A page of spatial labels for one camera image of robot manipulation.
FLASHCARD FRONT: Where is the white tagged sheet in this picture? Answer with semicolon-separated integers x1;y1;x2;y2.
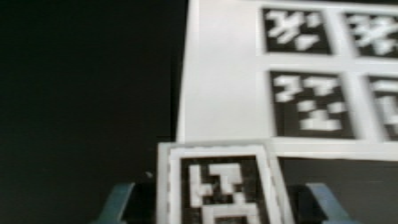
178;0;398;161

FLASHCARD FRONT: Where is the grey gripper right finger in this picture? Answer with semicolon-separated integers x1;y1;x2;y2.
306;183;363;224

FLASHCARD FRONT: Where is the small tagged cube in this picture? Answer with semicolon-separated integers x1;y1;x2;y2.
157;141;295;224

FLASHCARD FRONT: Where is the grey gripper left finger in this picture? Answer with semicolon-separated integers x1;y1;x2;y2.
89;183;135;224

